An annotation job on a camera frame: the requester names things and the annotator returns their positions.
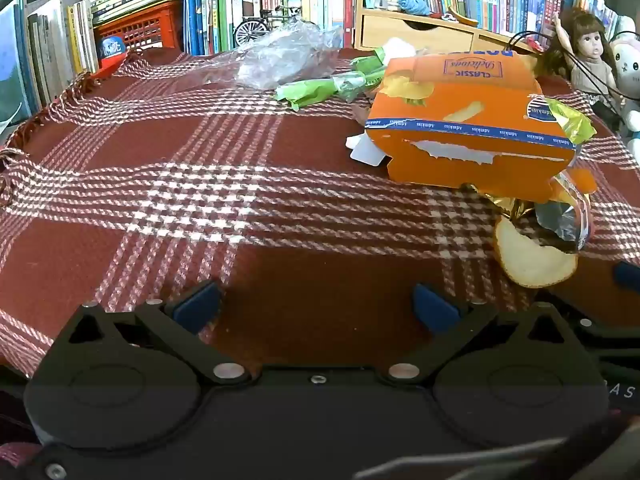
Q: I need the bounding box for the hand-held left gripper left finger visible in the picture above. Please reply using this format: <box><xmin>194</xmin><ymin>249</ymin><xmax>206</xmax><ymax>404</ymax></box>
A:
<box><xmin>50</xmin><ymin>280</ymin><xmax>251</xmax><ymax>387</ymax></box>

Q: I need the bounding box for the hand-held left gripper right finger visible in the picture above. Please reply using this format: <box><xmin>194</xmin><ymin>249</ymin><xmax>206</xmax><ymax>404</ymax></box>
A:
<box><xmin>382</xmin><ymin>282</ymin><xmax>585</xmax><ymax>387</ymax></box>

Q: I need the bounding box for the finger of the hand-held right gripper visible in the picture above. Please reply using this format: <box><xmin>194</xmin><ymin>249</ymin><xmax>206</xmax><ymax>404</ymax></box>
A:
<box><xmin>542</xmin><ymin>290</ymin><xmax>640</xmax><ymax>356</ymax></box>
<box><xmin>614</xmin><ymin>261</ymin><xmax>640</xmax><ymax>292</ymax></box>

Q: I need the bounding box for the gold silver foil wrapper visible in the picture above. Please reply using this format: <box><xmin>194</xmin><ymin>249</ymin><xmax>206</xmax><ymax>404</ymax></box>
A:
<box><xmin>467</xmin><ymin>170</ymin><xmax>599</xmax><ymax>254</ymax></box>

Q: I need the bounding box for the potato chip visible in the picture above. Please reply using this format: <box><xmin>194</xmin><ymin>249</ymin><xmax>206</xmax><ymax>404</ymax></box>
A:
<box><xmin>494</xmin><ymin>217</ymin><xmax>579</xmax><ymax>290</ymax></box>

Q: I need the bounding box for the yellow green snack bag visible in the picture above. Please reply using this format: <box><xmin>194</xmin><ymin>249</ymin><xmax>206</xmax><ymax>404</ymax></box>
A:
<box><xmin>527</xmin><ymin>95</ymin><xmax>597</xmax><ymax>145</ymax></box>

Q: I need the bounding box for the orange cardboard snack box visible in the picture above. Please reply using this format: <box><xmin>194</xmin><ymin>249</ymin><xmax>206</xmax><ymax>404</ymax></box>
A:
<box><xmin>365</xmin><ymin>55</ymin><xmax>577</xmax><ymax>204</ymax></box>

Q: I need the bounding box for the side row of grey books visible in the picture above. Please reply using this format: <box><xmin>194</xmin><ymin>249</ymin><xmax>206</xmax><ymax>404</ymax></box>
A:
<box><xmin>0</xmin><ymin>0</ymin><xmax>101</xmax><ymax>128</ymax></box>

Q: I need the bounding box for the red white plaid blanket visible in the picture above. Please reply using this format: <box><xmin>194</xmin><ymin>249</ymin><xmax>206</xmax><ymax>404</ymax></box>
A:
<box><xmin>0</xmin><ymin>47</ymin><xmax>640</xmax><ymax>380</ymax></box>

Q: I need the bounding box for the white card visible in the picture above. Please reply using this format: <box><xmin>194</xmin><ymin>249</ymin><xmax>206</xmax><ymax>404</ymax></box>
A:
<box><xmin>345</xmin><ymin>132</ymin><xmax>394</xmax><ymax>167</ymax></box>

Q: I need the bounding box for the white plush toy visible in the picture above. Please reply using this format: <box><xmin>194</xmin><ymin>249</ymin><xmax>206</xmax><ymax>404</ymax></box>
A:
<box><xmin>607</xmin><ymin>15</ymin><xmax>640</xmax><ymax>136</ymax></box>

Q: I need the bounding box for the brown haired doll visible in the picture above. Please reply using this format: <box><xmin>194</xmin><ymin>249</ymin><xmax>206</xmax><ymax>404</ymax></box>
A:
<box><xmin>537</xmin><ymin>7</ymin><xmax>624</xmax><ymax>111</ymax></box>

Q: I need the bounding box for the long green wrapper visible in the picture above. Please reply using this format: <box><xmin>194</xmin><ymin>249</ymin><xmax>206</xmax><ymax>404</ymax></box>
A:
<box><xmin>274</xmin><ymin>71</ymin><xmax>387</xmax><ymax>112</ymax></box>

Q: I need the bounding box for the small green wrapper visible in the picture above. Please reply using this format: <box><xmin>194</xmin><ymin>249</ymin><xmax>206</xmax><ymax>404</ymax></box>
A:
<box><xmin>349</xmin><ymin>47</ymin><xmax>389</xmax><ymax>74</ymax></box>

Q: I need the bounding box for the white crumpled paper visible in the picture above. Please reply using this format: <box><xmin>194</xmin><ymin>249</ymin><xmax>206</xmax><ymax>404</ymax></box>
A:
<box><xmin>382</xmin><ymin>37</ymin><xmax>419</xmax><ymax>66</ymax></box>

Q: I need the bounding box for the clear plastic bag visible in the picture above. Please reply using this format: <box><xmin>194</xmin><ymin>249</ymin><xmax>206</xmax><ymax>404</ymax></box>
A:
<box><xmin>190</xmin><ymin>19</ymin><xmax>347</xmax><ymax>92</ymax></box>

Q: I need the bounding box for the blue round tin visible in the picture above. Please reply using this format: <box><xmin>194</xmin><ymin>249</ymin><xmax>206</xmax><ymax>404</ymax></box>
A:
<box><xmin>96</xmin><ymin>35</ymin><xmax>127</xmax><ymax>69</ymax></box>

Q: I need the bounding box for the wooden drawer organizer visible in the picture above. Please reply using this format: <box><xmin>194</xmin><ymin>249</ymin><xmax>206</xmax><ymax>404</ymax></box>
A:
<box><xmin>354</xmin><ymin>0</ymin><xmax>539</xmax><ymax>57</ymax></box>

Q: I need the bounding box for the miniature bicycle model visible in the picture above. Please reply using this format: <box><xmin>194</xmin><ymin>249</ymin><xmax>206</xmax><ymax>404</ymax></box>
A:
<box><xmin>233</xmin><ymin>6</ymin><xmax>304</xmax><ymax>47</ymax></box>

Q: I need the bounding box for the red plastic crate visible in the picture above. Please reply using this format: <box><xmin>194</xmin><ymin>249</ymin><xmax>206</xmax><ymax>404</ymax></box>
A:
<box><xmin>92</xmin><ymin>0</ymin><xmax>184</xmax><ymax>54</ymax></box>

